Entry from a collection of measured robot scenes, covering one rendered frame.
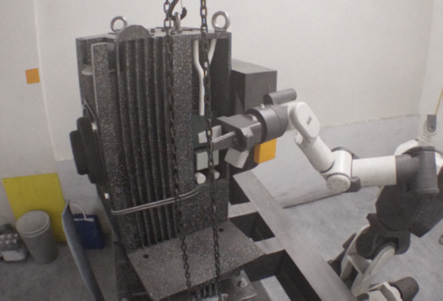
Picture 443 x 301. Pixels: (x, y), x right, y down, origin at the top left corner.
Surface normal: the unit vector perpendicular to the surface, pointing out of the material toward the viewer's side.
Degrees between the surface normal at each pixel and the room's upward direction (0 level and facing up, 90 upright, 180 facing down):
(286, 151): 90
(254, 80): 90
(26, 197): 87
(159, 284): 0
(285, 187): 90
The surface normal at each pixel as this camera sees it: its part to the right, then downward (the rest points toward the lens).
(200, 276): 0.01, -0.92
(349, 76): 0.31, 0.38
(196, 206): 0.54, 0.33
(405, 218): -0.66, 0.21
